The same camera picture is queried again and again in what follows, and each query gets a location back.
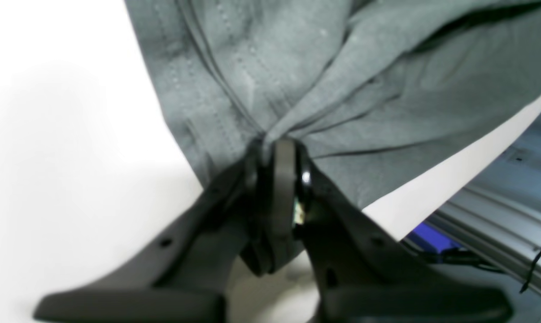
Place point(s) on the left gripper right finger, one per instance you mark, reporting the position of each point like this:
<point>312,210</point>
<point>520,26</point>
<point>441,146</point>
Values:
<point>363,274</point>

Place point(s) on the aluminium frame rail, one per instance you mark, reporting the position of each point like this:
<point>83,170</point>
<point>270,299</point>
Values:
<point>498,214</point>

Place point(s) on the dark grey T-shirt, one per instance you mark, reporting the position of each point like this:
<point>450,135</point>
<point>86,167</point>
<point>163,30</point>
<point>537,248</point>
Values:
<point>379,91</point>

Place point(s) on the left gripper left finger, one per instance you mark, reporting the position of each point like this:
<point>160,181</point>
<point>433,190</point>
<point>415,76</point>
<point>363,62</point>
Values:
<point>182,274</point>

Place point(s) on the blue box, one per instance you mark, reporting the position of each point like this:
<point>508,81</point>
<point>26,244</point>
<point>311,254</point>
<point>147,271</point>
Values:
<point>430,240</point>

